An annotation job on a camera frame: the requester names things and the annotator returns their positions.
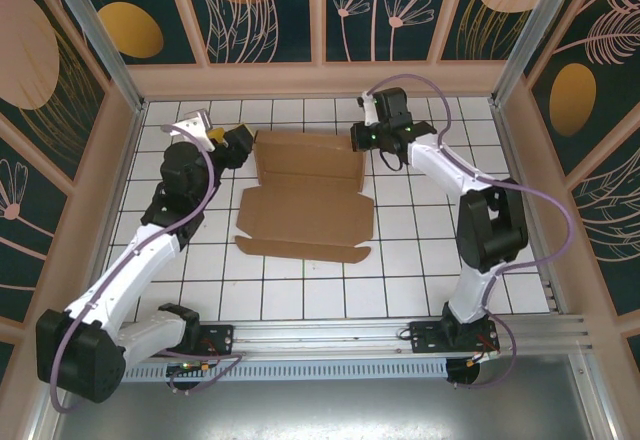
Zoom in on brown cardboard box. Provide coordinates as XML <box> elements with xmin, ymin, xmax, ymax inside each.
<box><xmin>233</xmin><ymin>128</ymin><xmax>375</xmax><ymax>265</ymax></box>

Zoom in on grey metal sheet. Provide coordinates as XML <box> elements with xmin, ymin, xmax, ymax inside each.
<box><xmin>29</xmin><ymin>354</ymin><xmax>619</xmax><ymax>440</ymax></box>

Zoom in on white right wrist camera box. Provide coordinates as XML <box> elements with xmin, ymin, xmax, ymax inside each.
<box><xmin>357</xmin><ymin>90</ymin><xmax>380</xmax><ymax>127</ymax></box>

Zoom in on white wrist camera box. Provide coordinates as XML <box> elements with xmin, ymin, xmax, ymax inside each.
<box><xmin>160</xmin><ymin>108</ymin><xmax>215</xmax><ymax>150</ymax></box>
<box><xmin>357</xmin><ymin>90</ymin><xmax>380</xmax><ymax>127</ymax></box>

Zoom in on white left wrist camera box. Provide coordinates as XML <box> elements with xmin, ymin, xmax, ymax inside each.
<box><xmin>160</xmin><ymin>108</ymin><xmax>215</xmax><ymax>150</ymax></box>

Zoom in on aluminium table side rail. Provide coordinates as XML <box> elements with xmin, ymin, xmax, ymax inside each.
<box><xmin>74</xmin><ymin>101</ymin><xmax>147</xmax><ymax>322</ymax></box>
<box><xmin>489</xmin><ymin>102</ymin><xmax>565</xmax><ymax>314</ymax></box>

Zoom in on aluminium frame post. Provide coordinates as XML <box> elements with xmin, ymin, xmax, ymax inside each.
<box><xmin>488</xmin><ymin>0</ymin><xmax>589</xmax><ymax>109</ymax></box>
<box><xmin>41</xmin><ymin>0</ymin><xmax>147</xmax><ymax>114</ymax></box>

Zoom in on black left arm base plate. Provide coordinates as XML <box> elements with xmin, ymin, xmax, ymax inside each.
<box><xmin>189</xmin><ymin>323</ymin><xmax>236</xmax><ymax>359</ymax></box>

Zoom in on aluminium mounting rail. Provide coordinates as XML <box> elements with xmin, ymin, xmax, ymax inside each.
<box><xmin>47</xmin><ymin>314</ymin><xmax>594</xmax><ymax>361</ymax></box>

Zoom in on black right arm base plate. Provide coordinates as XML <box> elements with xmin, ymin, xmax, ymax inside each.
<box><xmin>408</xmin><ymin>320</ymin><xmax>501</xmax><ymax>359</ymax></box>

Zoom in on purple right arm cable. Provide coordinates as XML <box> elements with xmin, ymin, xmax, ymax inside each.
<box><xmin>363</xmin><ymin>74</ymin><xmax>576</xmax><ymax>391</ymax></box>

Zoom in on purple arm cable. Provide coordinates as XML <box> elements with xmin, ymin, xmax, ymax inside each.
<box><xmin>363</xmin><ymin>74</ymin><xmax>576</xmax><ymax>391</ymax></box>
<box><xmin>49</xmin><ymin>122</ymin><xmax>245</xmax><ymax>414</ymax></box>

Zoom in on grey slotted cable duct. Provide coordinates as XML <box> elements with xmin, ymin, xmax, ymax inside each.
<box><xmin>122</xmin><ymin>358</ymin><xmax>450</xmax><ymax>383</ymax></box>

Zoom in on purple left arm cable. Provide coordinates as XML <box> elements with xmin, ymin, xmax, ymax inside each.
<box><xmin>49</xmin><ymin>122</ymin><xmax>245</xmax><ymax>414</ymax></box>

